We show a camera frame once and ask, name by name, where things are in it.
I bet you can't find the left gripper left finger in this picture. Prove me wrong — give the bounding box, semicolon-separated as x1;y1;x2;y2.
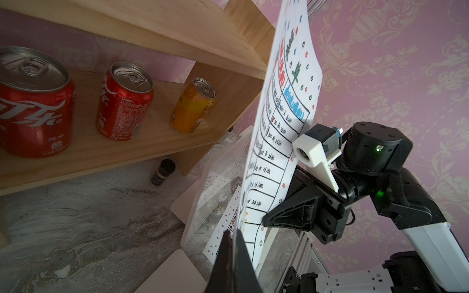
205;231;233;293

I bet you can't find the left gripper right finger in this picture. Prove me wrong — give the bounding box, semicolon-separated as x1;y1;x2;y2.
233;230;262;293

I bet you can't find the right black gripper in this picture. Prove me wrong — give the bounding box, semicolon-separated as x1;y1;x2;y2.
262;166;363;245

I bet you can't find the white rack board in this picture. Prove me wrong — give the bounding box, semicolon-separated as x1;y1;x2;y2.
135;249;206;293

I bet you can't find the paper menu sheet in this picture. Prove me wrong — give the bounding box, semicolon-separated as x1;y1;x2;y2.
237;1;322;269
203;186;241;264

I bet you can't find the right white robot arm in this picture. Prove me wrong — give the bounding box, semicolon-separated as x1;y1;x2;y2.
262;122;469;293

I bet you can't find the small dark-capped spice bottle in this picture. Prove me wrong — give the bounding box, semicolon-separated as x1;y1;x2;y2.
150;159;176;186

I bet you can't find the orange soda can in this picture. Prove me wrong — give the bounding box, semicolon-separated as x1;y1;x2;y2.
171;78;216;134

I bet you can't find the wooden two-tier shelf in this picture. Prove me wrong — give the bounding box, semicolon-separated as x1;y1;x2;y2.
1;1;275;195

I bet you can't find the red cola can middle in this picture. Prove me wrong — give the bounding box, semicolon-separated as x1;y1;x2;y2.
96;62;154;141

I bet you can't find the red cola can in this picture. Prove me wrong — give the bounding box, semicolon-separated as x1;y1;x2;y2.
96;62;154;141
1;46;76;158

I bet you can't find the red cola can left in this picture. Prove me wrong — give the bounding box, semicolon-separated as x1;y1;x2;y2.
1;46;76;158

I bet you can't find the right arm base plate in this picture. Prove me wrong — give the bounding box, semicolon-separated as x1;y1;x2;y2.
280;266;318;293

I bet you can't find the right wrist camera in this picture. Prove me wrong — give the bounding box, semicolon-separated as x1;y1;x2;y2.
293;124;342;192

